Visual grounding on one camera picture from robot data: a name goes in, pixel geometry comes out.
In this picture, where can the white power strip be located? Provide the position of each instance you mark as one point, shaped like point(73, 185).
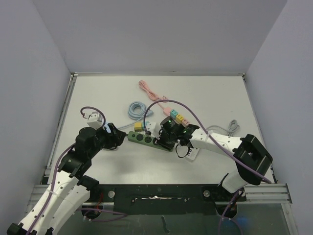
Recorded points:
point(191, 154)

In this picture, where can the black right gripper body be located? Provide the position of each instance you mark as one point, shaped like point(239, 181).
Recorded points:
point(162, 136)

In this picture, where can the round blue power socket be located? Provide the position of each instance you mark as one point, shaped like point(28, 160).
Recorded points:
point(107, 128)

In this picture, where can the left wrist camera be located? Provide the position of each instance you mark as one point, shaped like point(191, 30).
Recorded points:
point(94, 120)

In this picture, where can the green power strip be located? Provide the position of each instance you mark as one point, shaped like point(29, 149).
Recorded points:
point(145, 140)

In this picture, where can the pink power strip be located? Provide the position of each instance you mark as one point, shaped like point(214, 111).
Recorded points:
point(167, 111)

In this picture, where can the teal USB charger plug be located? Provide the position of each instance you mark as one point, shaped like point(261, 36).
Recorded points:
point(173, 113)

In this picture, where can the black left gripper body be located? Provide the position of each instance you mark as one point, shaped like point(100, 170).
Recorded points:
point(104, 140)

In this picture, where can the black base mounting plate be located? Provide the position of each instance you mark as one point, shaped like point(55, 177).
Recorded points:
point(146, 199)

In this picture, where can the yellow USB charger plug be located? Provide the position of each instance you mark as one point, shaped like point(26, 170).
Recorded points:
point(179, 118)

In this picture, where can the pink USB charger plug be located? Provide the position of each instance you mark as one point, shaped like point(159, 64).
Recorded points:
point(185, 122)

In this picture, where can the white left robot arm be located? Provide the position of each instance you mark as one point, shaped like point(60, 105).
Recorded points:
point(70, 187)

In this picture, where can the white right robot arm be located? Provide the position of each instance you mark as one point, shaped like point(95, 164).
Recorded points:
point(250, 156)

